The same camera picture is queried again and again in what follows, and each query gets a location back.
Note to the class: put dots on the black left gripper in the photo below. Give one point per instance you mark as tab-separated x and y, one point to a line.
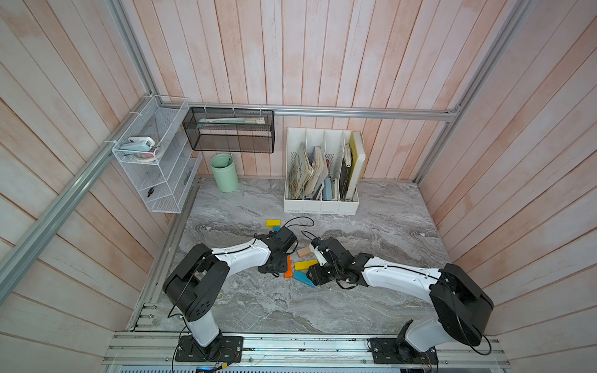
282	268

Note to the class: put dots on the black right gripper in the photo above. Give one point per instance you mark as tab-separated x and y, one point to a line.
315	274

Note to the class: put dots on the small yellow wooden block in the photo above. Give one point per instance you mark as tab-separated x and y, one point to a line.
273	223

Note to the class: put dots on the orange wooden block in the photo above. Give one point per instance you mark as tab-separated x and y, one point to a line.
289	271

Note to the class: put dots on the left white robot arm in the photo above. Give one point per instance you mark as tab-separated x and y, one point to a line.
194	285

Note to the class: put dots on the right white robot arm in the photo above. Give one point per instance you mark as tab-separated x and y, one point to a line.
461	309

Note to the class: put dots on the natural wooden block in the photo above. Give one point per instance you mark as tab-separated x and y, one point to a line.
304	252

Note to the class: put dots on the long yellow wooden block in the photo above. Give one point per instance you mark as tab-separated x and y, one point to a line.
305	265

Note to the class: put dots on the illustrated Chinese history book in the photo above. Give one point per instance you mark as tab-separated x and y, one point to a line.
299	174

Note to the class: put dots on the white plastic file organizer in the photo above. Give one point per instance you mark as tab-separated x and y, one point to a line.
330	157

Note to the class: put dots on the mint green plastic cup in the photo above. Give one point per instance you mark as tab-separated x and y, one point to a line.
224	172

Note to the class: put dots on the cream hardcover book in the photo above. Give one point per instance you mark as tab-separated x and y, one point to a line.
358	160

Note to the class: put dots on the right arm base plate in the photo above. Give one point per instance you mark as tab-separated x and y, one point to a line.
390	351

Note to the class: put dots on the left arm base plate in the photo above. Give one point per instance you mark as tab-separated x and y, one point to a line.
225	349

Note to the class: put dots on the black wire mesh basket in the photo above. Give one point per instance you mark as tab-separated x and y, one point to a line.
218	129

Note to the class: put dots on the aluminium front rail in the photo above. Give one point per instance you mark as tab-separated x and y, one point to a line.
291	350

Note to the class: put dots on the white wire shelf rack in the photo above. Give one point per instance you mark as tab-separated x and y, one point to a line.
163	184

